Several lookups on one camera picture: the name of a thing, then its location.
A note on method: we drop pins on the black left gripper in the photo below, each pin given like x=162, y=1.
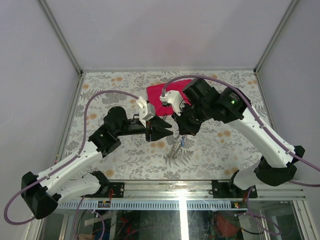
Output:
x=157, y=132

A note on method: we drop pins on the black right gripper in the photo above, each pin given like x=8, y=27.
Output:
x=184, y=127

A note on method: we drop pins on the blue tag key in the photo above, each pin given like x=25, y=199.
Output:
x=183, y=140

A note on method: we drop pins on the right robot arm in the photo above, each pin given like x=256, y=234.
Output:
x=203, y=102

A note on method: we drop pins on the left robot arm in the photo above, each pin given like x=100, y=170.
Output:
x=43, y=192

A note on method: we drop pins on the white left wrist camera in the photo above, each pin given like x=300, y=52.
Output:
x=146, y=110

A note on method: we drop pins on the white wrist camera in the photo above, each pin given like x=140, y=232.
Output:
x=146, y=110
x=171, y=101

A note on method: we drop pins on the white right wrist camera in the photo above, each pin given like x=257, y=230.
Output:
x=171, y=101

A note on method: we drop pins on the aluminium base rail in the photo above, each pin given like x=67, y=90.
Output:
x=192, y=195

